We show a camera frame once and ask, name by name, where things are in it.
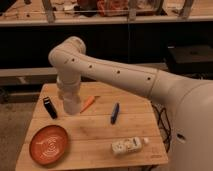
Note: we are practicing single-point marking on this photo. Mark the orange toy carrot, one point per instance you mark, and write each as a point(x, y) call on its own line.
point(89, 101)

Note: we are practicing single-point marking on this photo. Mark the black eraser block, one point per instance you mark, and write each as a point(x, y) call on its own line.
point(50, 107)

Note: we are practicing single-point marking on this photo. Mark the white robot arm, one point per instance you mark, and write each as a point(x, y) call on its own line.
point(189, 101)

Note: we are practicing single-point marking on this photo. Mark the wooden shelf with clutter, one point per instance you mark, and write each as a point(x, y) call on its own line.
point(95, 12)

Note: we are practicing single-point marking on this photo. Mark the blue marker pen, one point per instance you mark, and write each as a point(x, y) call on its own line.
point(115, 113)

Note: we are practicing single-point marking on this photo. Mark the black box on shelf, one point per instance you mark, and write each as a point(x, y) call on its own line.
point(190, 59)

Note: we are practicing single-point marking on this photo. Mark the orange ceramic plate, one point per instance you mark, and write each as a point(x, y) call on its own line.
point(48, 144)

